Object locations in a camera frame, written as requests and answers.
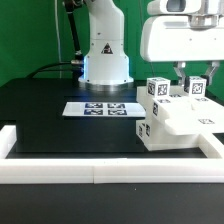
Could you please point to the white chair back part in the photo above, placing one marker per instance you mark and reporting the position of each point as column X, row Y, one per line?
column 179, row 106

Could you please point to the white chair seat part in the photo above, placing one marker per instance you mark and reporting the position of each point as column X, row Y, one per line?
column 180, row 135

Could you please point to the white tagged cube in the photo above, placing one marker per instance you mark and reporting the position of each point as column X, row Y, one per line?
column 195, row 86
column 158, row 87

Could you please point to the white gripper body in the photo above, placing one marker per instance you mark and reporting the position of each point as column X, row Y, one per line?
column 183, row 30

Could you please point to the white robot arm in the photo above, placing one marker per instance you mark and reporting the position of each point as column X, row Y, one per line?
column 105, row 65

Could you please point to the white marker sheet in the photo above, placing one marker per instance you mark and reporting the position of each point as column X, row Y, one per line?
column 103, row 109

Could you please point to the white U-shaped fence frame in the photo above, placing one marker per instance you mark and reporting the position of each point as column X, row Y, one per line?
column 99, row 171

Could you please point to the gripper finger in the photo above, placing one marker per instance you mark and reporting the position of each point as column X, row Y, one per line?
column 213, row 67
column 179, row 68

